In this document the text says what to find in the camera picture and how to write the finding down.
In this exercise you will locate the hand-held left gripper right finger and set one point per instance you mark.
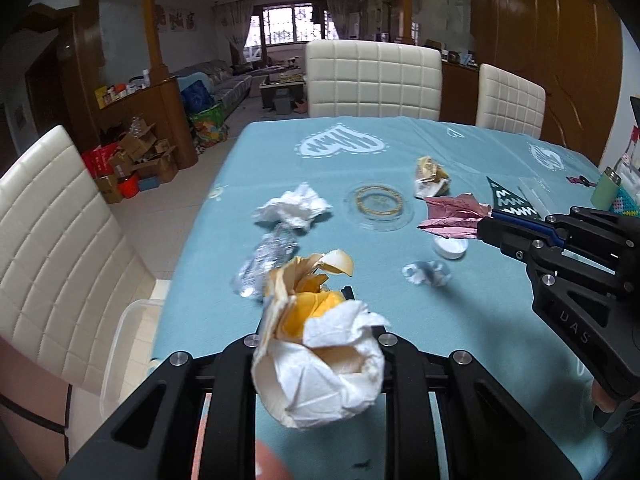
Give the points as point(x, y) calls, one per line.
point(407, 385)

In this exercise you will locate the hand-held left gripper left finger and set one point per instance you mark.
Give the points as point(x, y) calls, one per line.
point(235, 365)

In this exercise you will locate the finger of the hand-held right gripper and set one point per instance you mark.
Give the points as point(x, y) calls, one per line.
point(505, 240)
point(600, 225)

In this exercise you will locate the white round cap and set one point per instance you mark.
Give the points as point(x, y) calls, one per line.
point(450, 249)

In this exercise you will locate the pink wrapper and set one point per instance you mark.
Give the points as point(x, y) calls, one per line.
point(452, 215)

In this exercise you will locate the small clear wrapper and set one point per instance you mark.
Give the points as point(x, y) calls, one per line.
point(427, 274)

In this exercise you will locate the tissue bundle with yellow peel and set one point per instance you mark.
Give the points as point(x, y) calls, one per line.
point(320, 360)

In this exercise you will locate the gold wrapper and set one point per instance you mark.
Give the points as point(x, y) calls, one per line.
point(430, 179)

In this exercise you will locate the silver foil wrapper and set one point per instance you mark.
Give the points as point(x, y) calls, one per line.
point(265, 262)

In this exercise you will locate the clear plastic bin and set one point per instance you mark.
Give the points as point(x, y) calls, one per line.
point(127, 350)

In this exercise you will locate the clear round gold-rimmed dish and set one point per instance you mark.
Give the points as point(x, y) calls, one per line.
point(382, 205)

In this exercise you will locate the white tissue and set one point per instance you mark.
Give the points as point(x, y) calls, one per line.
point(295, 207)

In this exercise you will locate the person's right hand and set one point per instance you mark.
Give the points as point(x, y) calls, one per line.
point(600, 397)

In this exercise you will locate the person's left hand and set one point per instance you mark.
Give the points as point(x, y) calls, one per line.
point(272, 462)

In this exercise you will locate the green thermos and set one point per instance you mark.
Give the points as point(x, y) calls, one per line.
point(606, 191)

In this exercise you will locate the beaded tissue box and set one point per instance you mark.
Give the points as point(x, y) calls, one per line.
point(627, 203)

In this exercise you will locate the glass bottle with red cap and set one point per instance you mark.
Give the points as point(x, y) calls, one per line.
point(632, 152)

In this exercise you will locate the cream quilted chair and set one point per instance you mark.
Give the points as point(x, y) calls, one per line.
point(510, 100)
point(372, 80)
point(55, 260)

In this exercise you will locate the wooden partition cabinet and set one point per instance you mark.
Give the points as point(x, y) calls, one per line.
point(457, 95)
point(150, 110)

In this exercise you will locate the wooden double door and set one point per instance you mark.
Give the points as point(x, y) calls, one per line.
point(550, 45)

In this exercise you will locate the clutter of small items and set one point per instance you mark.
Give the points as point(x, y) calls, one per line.
point(450, 52)

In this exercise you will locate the orange bucket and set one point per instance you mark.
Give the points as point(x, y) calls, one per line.
point(129, 187)

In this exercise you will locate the blue printed tablecloth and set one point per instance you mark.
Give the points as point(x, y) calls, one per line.
point(280, 160)

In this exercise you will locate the pile of cardboard boxes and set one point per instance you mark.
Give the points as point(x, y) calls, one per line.
point(142, 155)

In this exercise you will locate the colourful woven bag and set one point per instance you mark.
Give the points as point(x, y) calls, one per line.
point(207, 127)

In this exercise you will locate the red bag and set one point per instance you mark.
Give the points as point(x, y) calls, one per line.
point(99, 159)

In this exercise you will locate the wooden pillar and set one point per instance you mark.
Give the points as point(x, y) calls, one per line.
point(150, 20)
point(406, 2)

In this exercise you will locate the white standing air conditioner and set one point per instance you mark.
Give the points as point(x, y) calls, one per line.
point(356, 25)

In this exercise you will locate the low coffee table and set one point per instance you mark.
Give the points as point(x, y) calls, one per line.
point(282, 89)

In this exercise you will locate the blue cushion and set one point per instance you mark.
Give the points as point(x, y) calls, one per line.
point(194, 97)

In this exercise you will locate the sheer curtain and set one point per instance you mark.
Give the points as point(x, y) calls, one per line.
point(232, 30)
point(340, 20)

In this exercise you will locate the grey sofa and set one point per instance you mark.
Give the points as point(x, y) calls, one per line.
point(222, 80)

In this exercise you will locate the row of bottles and boxes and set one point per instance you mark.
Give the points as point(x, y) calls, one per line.
point(120, 92)

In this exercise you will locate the barred window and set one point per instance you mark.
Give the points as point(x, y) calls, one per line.
point(289, 22)

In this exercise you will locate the red wall picture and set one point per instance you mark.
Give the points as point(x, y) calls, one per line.
point(190, 20)
point(176, 19)
point(161, 16)

